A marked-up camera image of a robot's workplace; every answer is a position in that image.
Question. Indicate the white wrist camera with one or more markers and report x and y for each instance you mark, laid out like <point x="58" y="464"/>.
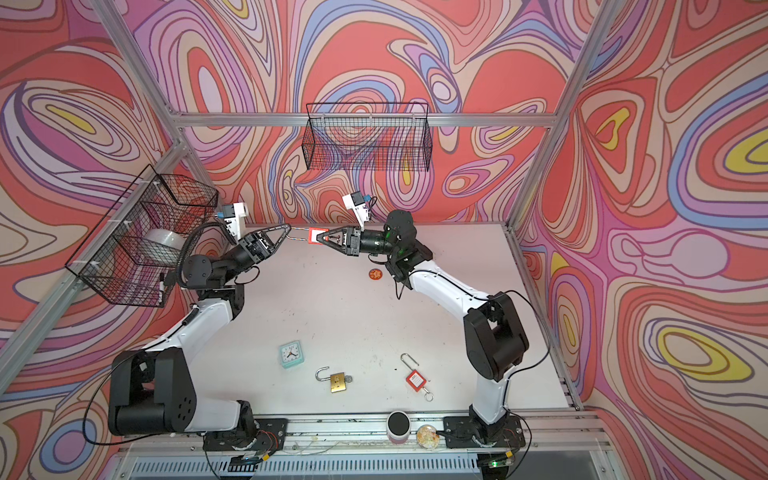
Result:
<point x="234" y="216"/>
<point x="360" y="205"/>

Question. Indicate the mint green alarm clock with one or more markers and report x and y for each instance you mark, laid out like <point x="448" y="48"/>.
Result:
<point x="291" y="354"/>

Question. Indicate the black wire basket back wall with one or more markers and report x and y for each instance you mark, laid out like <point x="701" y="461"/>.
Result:
<point x="367" y="136"/>

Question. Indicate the black marker in basket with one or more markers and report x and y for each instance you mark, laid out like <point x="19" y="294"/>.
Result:
<point x="161" y="289"/>

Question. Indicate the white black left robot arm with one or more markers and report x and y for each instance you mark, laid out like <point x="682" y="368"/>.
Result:
<point x="151" y="389"/>

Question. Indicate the red small padlock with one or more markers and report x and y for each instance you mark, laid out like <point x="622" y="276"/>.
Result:
<point x="309" y="235"/>

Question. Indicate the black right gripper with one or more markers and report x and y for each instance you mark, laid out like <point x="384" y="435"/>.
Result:
<point x="350" y="250"/>

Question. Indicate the black wire basket left wall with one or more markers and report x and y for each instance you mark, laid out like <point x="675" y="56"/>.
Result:
<point x="141" y="236"/>

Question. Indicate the black wire basket wall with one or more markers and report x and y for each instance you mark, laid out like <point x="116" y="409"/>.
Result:
<point x="141" y="236"/>
<point x="367" y="136"/>

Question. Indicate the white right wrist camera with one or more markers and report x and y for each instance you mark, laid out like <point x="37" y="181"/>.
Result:
<point x="360" y="205"/>

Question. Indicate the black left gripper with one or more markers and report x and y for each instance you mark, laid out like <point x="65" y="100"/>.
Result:
<point x="257" y="248"/>

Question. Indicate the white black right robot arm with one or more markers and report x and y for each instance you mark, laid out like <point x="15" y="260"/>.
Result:
<point x="495" y="340"/>

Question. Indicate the round beige patterned ball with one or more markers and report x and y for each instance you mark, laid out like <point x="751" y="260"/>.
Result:
<point x="427" y="437"/>

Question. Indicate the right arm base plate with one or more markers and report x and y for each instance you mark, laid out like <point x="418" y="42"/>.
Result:
<point x="464" y="432"/>

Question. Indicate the brass padlock open shackle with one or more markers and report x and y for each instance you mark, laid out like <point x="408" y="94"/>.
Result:
<point x="338" y="382"/>

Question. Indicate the red padlock with long shackle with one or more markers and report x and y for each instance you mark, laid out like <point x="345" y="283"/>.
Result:
<point x="414" y="378"/>

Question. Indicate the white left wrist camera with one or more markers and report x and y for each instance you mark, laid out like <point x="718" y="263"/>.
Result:
<point x="234" y="216"/>

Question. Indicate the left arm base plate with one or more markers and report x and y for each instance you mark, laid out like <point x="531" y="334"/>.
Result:
<point x="266" y="437"/>

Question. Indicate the pink cylinder black top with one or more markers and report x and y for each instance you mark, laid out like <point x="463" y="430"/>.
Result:
<point x="398" y="427"/>

